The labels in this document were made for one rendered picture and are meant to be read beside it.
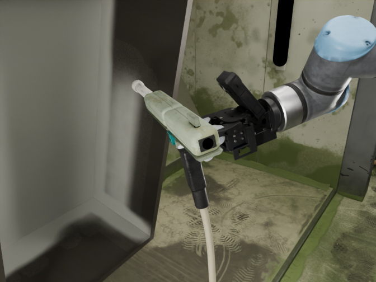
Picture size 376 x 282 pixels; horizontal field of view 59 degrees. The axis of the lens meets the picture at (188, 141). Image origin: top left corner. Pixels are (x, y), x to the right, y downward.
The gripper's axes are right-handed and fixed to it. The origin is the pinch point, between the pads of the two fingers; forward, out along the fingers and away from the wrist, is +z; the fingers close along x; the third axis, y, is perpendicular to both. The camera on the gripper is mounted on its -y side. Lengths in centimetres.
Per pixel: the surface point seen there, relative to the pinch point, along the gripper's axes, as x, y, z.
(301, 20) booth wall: 139, 15, -140
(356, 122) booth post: 102, 84, -149
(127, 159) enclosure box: 61, 29, 6
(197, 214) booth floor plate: 117, 111, -30
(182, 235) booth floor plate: 101, 107, -13
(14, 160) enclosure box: 55, 12, 40
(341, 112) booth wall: 111, 78, -145
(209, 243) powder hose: -1.5, 25.3, 0.0
